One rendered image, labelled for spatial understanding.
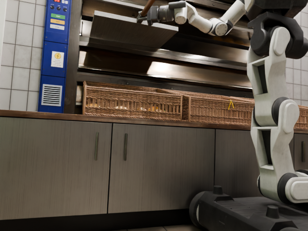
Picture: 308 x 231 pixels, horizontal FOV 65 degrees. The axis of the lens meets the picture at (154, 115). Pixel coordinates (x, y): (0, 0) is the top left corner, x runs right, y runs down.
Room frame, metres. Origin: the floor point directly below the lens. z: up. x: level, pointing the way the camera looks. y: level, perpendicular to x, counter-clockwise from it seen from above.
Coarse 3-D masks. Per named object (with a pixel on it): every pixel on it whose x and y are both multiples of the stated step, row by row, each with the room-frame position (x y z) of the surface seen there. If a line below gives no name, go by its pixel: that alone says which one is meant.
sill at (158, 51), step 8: (80, 40) 1.68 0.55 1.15; (88, 40) 1.70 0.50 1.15; (96, 40) 1.72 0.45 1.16; (104, 40) 1.73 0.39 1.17; (128, 48) 1.79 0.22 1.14; (136, 48) 1.81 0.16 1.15; (144, 48) 1.83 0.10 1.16; (152, 48) 1.85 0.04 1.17; (184, 56) 1.94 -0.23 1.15; (192, 56) 1.96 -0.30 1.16; (200, 56) 1.99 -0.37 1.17; (232, 64) 2.09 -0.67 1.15; (240, 64) 2.11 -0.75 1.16
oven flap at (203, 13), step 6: (132, 0) 1.79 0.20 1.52; (138, 0) 1.81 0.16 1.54; (144, 0) 1.83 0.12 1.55; (156, 0) 1.87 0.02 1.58; (162, 0) 1.90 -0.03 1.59; (168, 0) 1.92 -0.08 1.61; (174, 0) 1.94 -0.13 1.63; (198, 6) 2.01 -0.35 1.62; (198, 12) 1.99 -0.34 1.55; (204, 12) 2.01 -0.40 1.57; (210, 12) 2.04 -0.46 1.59; (216, 12) 2.06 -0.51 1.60; (222, 12) 2.09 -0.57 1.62; (210, 18) 2.01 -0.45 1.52; (240, 18) 2.14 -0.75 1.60; (246, 18) 2.17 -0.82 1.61; (240, 24) 2.11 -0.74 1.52; (246, 24) 2.14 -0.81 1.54
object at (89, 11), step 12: (84, 0) 1.58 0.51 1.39; (96, 0) 1.58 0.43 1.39; (108, 0) 1.59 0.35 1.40; (84, 12) 1.70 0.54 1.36; (108, 12) 1.70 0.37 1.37; (120, 12) 1.70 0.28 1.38; (132, 12) 1.71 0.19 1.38; (168, 24) 1.85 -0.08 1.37; (180, 24) 1.85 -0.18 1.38; (204, 36) 2.02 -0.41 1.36; (216, 36) 2.02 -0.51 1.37; (228, 36) 2.03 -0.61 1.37; (240, 36) 2.03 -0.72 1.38
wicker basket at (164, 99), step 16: (96, 96) 1.25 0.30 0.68; (112, 96) 1.27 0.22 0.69; (128, 96) 1.30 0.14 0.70; (144, 96) 1.32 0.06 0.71; (160, 96) 1.35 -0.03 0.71; (176, 96) 1.38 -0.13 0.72; (96, 112) 1.24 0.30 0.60; (112, 112) 1.27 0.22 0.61; (128, 112) 1.30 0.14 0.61; (144, 112) 1.32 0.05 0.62; (160, 112) 1.35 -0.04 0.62; (176, 112) 1.38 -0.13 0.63
